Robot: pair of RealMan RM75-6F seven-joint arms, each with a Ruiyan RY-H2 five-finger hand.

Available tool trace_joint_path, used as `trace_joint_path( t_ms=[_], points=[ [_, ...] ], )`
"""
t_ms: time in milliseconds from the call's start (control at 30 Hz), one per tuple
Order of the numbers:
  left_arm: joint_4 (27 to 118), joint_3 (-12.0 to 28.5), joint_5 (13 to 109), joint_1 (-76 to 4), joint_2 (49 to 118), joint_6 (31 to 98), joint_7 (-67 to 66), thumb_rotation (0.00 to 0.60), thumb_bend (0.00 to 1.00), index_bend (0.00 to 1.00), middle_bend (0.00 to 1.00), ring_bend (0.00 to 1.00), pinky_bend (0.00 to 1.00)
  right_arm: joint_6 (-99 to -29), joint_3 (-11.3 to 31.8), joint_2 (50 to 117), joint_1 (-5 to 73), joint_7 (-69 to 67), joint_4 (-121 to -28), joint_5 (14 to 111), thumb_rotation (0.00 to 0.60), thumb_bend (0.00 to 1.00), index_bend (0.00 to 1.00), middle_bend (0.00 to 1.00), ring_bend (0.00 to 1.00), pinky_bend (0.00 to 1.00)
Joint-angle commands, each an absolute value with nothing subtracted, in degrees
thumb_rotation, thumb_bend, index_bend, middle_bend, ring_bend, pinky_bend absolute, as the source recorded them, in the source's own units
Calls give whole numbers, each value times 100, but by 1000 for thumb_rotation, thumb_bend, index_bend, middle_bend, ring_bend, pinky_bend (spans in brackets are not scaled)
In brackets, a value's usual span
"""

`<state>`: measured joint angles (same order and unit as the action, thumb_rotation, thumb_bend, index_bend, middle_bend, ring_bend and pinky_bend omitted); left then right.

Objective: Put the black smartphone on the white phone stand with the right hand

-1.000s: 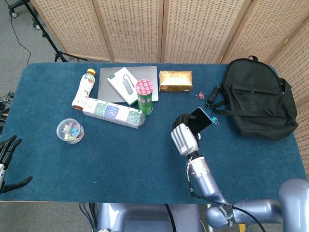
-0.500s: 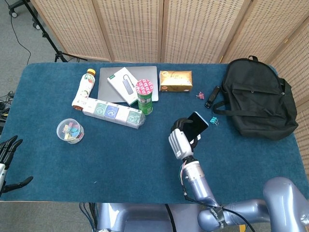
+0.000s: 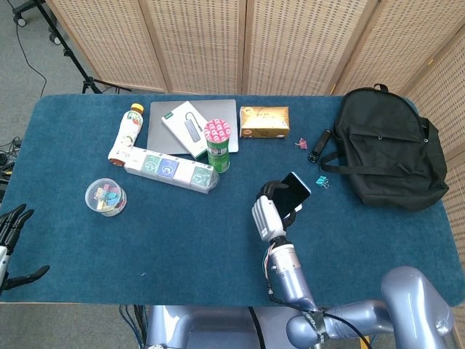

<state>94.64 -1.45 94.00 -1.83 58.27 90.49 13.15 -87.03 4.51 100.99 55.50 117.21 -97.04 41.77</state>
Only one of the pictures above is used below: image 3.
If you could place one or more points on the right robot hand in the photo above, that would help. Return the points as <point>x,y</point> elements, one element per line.
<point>267,214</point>

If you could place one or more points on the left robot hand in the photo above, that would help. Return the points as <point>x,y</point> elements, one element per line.
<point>9,225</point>

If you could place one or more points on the black smartphone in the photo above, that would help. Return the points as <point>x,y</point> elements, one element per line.
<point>290,194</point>

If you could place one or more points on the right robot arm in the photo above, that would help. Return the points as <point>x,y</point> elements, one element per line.
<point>290,276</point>

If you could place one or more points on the black tripod stand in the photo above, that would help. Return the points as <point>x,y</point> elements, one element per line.
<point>78,65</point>

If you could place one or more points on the black table frame with casters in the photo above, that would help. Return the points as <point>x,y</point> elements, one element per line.
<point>22,20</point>

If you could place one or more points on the teal binder clip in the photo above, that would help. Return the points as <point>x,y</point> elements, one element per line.
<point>321,180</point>

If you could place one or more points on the green chips can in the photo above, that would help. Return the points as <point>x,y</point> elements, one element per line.
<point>218,152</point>

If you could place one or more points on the pink binder clip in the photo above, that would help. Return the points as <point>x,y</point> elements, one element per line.
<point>302,143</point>

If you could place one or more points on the blue table mat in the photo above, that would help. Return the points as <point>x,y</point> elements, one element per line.
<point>181,247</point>

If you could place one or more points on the yellow tissue pack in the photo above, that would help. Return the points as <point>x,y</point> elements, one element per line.
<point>264,121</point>

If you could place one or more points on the clear tub of clips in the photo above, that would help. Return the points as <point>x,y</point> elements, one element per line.
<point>105,198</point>

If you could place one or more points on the pocket tissue multipack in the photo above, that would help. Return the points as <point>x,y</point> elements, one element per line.
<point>167,169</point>

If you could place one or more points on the white product box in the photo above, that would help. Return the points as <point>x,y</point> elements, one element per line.
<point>187,125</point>

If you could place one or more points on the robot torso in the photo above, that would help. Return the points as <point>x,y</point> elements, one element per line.
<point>203,327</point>

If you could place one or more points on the black backpack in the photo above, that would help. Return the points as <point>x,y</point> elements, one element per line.
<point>385,152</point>

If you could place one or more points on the grey laptop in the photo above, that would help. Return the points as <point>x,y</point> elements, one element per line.
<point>160,134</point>

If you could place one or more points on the tea bottle yellow cap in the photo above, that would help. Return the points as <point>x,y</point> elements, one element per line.
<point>128,134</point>

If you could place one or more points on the wicker folding screen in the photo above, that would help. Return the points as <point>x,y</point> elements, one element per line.
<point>203,43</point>

